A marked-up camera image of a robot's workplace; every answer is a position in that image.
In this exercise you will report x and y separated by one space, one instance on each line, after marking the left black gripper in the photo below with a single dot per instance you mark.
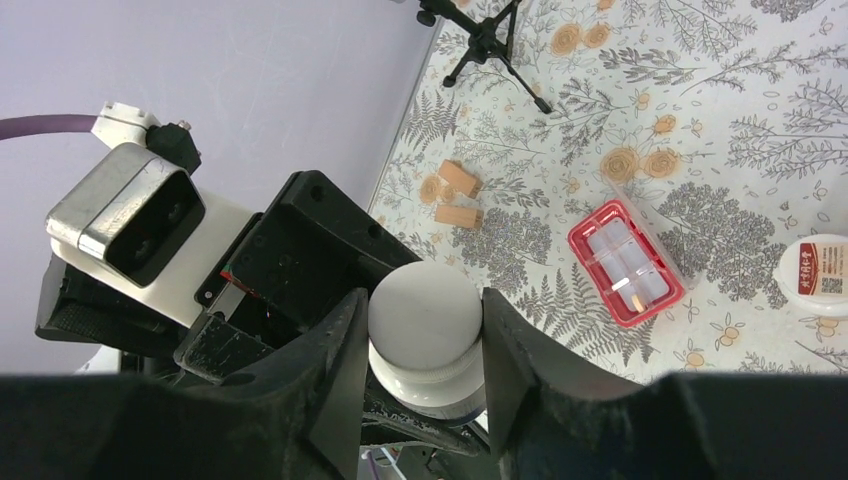
283 272

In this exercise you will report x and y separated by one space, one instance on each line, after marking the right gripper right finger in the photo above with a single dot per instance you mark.
554 415

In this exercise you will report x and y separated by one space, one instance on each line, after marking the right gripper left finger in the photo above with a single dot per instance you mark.
295 414

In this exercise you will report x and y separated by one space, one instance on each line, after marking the white dark pill bottle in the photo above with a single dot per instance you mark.
425 341

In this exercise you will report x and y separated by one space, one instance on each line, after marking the red pill organizer box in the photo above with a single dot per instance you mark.
633 272

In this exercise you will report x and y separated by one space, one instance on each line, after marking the white orange pill bottle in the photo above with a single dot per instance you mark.
812 275

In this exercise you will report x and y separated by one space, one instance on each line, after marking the tan block lower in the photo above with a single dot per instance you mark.
459 216

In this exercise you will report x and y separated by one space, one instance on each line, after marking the tan block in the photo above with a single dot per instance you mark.
463 181
459 216

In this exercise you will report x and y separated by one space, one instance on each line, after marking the tan block upper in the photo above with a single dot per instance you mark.
463 181

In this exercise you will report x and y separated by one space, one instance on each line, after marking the microphone on black tripod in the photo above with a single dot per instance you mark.
490 38

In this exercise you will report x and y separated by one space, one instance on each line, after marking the floral patterned table mat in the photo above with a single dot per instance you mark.
726 123

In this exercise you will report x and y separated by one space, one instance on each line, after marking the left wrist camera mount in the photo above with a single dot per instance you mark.
137 223

